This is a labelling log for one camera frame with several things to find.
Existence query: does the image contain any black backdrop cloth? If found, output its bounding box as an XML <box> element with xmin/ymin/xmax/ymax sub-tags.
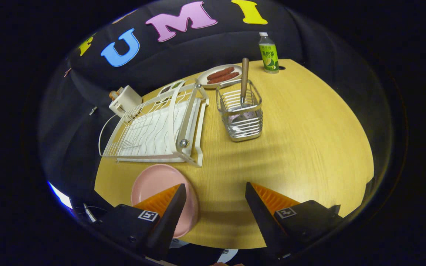
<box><xmin>39</xmin><ymin>0</ymin><xmax>395</xmax><ymax>207</ymax></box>

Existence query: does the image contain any white divided condiment dish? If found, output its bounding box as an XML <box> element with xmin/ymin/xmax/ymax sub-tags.
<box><xmin>158</xmin><ymin>79</ymin><xmax>186</xmax><ymax>97</ymax></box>

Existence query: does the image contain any white plate with sausages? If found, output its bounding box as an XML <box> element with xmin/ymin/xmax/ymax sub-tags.
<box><xmin>197</xmin><ymin>64</ymin><xmax>244</xmax><ymax>89</ymax></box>

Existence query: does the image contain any metal wire basket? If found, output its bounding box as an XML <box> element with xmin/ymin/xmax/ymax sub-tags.
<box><xmin>216</xmin><ymin>79</ymin><xmax>264</xmax><ymax>143</ymax></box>

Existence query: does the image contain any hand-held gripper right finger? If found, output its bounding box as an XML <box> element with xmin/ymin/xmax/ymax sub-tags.
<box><xmin>245</xmin><ymin>182</ymin><xmax>344</xmax><ymax>259</ymax></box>

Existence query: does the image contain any pink plate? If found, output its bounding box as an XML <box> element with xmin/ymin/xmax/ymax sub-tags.
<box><xmin>131</xmin><ymin>164</ymin><xmax>199</xmax><ymax>239</ymax></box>

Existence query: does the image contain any green label drink bottle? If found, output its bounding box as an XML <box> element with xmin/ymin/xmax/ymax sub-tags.
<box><xmin>258</xmin><ymin>32</ymin><xmax>280</xmax><ymax>74</ymax></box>

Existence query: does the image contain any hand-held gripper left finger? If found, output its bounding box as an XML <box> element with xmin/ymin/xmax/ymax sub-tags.
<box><xmin>95</xmin><ymin>183</ymin><xmax>187</xmax><ymax>261</ymax></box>

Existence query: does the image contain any wooden handled metal spoon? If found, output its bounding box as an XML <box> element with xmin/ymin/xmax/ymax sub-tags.
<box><xmin>240</xmin><ymin>58</ymin><xmax>250</xmax><ymax>109</ymax></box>

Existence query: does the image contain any white wire dish rack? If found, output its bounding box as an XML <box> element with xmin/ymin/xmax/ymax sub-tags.
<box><xmin>98</xmin><ymin>82</ymin><xmax>210</xmax><ymax>167</ymax></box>

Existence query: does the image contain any reddish brown sausage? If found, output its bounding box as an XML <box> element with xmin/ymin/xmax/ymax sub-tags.
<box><xmin>208</xmin><ymin>72</ymin><xmax>240</xmax><ymax>84</ymax></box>
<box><xmin>207</xmin><ymin>66</ymin><xmax>236</xmax><ymax>81</ymax></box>

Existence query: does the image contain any white toaster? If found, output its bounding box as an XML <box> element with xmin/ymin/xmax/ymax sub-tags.
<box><xmin>109</xmin><ymin>85</ymin><xmax>143</xmax><ymax>118</ymax></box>

